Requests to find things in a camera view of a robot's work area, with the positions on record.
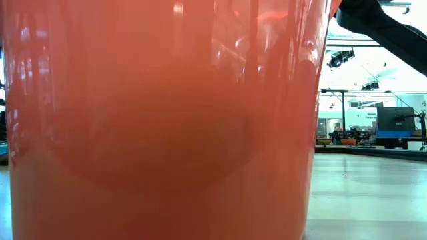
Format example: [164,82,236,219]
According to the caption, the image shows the orange plastic basket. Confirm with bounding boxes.
[0,0,343,240]

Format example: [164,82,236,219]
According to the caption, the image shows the black pole stand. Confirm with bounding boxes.
[320,89,350,141]

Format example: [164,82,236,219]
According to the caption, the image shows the black monitor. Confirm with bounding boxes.
[376,106,416,138]

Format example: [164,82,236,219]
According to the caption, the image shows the white sign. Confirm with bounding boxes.
[345,108,378,127]

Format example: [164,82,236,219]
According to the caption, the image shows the ceiling light fixture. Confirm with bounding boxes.
[379,0,412,15]

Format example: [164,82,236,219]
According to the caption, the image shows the cluttered robot workstation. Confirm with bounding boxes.
[328,128,376,147]

